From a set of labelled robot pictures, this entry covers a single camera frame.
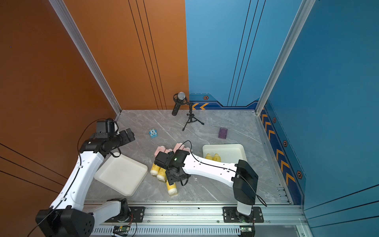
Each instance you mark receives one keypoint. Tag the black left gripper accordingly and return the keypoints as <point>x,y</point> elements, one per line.
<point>126,139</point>

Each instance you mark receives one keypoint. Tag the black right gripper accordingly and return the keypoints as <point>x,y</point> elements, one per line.
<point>170,179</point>

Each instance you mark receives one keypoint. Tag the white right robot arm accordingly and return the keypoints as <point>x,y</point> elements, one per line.
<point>181,165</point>

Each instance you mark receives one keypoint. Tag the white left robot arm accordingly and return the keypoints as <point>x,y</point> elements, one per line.
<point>65,216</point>

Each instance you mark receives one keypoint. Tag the white left storage tray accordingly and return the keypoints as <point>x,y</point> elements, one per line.
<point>122,174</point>

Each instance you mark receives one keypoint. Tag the white storage tray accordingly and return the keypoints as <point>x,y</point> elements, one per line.
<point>122,174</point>
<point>229,153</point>

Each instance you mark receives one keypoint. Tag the white right storage tray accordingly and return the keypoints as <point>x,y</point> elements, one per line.
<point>229,153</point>

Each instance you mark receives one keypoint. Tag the blue owl toy block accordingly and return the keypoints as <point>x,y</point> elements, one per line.
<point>153,133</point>

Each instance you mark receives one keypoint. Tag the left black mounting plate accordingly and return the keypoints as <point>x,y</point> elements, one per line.
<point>135,215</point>

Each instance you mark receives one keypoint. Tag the black mounting plate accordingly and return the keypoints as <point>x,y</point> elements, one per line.
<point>231,215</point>
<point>135,215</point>

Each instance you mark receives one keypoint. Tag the black microphone tripod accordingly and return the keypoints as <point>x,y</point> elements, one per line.
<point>191,116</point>

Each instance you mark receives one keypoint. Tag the purple cube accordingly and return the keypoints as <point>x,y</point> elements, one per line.
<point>223,132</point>

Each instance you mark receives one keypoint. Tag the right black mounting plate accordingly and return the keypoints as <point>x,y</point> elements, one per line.
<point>231,215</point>

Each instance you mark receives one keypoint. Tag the green circuit board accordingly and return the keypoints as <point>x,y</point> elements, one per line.
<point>120,230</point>

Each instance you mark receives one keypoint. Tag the right small circuit board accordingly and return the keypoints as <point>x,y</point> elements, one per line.
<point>247,231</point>

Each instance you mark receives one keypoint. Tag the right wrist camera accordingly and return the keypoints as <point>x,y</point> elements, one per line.
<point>163,160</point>

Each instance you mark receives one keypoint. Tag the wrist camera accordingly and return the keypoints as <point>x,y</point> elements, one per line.
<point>163,160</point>
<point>108,126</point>

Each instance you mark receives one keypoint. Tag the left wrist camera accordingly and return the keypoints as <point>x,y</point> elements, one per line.
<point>108,126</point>

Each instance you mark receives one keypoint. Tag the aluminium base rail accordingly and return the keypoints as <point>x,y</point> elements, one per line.
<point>205,219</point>

